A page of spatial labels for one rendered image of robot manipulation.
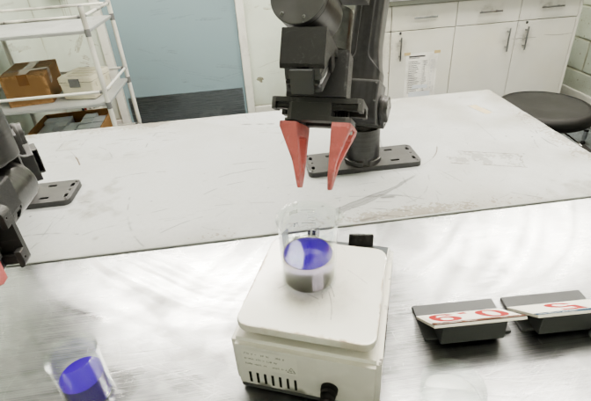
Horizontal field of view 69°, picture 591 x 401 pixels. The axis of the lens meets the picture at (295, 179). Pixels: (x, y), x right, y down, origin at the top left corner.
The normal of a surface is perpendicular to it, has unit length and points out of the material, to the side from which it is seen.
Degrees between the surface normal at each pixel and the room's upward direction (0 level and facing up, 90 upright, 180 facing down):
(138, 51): 90
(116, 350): 0
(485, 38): 90
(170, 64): 90
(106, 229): 0
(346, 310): 0
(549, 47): 90
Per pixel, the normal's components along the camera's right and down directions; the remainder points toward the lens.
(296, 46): -0.25, 0.00
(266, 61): 0.11, 0.50
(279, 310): -0.06, -0.86
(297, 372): -0.25, 0.51
